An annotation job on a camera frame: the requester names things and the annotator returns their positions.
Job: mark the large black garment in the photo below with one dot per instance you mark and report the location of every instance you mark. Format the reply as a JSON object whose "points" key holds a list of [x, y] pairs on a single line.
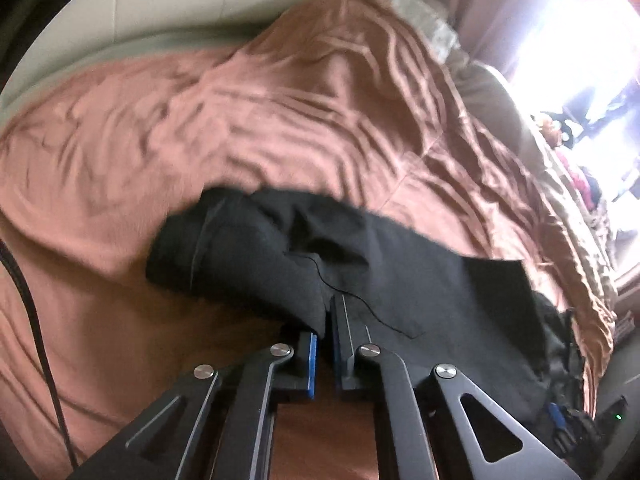
{"points": [[289, 253]]}

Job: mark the cream padded headboard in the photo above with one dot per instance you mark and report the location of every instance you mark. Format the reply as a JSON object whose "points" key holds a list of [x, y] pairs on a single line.
{"points": [[150, 0]]}

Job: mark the clothes clutter on windowsill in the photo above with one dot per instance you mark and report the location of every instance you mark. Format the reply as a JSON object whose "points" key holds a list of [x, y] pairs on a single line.
{"points": [[589, 172]]}

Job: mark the beige duvet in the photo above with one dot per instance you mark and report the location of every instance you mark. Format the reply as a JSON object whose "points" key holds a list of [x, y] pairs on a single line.
{"points": [[486, 96]]}

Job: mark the pink curtain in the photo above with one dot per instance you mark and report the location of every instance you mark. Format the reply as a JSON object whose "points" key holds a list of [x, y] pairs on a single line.
{"points": [[490, 5]]}

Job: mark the rust brown bed sheet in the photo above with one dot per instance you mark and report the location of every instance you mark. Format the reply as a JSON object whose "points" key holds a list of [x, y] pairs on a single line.
{"points": [[335, 98]]}

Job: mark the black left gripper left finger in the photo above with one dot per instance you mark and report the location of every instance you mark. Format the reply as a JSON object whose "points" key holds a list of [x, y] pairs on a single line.
{"points": [[212, 424]]}

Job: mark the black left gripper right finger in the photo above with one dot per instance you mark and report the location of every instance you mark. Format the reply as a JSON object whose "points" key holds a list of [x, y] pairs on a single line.
{"points": [[433, 424]]}

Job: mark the light patterned pillow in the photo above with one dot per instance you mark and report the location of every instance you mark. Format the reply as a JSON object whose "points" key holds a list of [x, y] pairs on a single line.
{"points": [[424, 19]]}

